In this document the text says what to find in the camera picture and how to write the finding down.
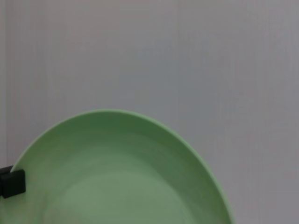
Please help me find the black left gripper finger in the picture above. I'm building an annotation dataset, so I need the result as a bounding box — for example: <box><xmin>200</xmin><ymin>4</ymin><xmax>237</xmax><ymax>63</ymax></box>
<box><xmin>0</xmin><ymin>165</ymin><xmax>14</xmax><ymax>175</ymax></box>
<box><xmin>0</xmin><ymin>169</ymin><xmax>26</xmax><ymax>199</ymax></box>

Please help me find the green plastic plate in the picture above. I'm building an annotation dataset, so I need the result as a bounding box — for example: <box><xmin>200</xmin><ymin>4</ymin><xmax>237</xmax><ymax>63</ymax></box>
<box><xmin>4</xmin><ymin>108</ymin><xmax>236</xmax><ymax>224</ymax></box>

